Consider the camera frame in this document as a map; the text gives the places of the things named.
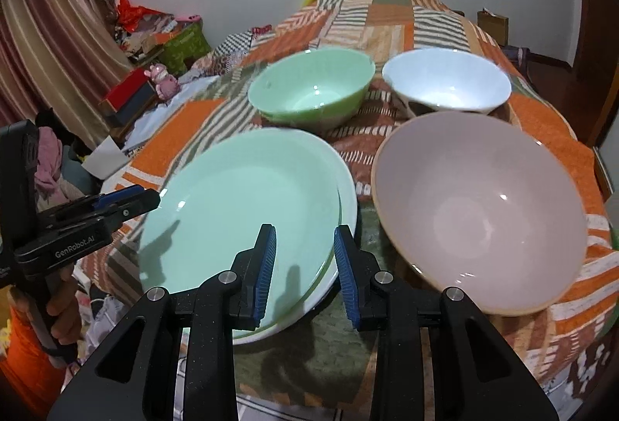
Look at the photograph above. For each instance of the brown cardboard box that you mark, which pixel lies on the brown cardboard box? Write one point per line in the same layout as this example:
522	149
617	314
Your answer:
493	29

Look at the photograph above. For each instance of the red box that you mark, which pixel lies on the red box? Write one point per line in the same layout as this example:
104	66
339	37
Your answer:
125	90

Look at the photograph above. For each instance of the striped brown curtain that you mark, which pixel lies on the striped brown curtain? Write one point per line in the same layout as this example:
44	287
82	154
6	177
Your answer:
58	39

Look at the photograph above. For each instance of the green plate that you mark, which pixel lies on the green plate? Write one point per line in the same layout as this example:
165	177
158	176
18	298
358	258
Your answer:
232	198

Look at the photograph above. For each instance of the white bowl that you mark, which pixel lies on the white bowl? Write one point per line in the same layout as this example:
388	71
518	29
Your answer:
445	78

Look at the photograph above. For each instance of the grey backpack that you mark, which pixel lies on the grey backpack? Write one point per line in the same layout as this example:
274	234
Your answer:
517	56

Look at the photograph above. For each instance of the green storage box with clutter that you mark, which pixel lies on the green storage box with clutter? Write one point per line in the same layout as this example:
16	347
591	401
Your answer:
145	37

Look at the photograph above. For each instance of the white paper stack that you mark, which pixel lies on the white paper stack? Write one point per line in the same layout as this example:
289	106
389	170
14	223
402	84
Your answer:
104	160

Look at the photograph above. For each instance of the person's left hand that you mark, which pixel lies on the person's left hand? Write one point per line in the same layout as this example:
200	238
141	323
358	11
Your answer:
65	293

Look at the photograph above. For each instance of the wooden door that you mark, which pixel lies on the wooden door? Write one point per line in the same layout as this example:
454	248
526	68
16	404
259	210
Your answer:
599	63

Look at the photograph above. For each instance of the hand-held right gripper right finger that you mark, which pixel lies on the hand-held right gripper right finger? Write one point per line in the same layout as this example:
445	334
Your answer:
346	276

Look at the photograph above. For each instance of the pale blue cloth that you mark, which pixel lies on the pale blue cloth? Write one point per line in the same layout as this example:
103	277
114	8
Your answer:
159	116

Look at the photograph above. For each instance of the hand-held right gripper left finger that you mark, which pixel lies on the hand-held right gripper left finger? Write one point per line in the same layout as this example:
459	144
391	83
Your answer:
265	276

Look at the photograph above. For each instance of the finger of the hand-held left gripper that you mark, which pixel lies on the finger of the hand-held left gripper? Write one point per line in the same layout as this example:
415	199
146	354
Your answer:
121	194
140	204

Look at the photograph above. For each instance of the pink bowl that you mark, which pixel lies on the pink bowl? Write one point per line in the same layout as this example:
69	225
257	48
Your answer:
474	208

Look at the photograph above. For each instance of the pink plush toy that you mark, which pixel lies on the pink plush toy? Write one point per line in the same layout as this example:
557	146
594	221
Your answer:
167	85

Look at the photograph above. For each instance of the white plate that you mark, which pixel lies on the white plate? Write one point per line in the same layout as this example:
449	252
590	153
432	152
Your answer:
350	213

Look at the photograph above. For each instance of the green bowl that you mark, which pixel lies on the green bowl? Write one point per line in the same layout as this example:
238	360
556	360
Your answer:
300	82

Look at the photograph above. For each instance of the patchwork striped blanket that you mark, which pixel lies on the patchwork striped blanket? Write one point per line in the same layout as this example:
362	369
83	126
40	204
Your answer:
387	15

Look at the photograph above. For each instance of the pink garment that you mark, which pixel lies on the pink garment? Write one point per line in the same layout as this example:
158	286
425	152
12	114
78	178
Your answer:
48	160

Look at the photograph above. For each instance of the checkered patchwork quilt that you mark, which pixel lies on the checkered patchwork quilt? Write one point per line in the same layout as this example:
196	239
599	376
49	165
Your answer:
232	46

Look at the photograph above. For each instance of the red plastic bag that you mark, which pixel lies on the red plastic bag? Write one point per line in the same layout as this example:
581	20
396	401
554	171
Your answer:
133	15

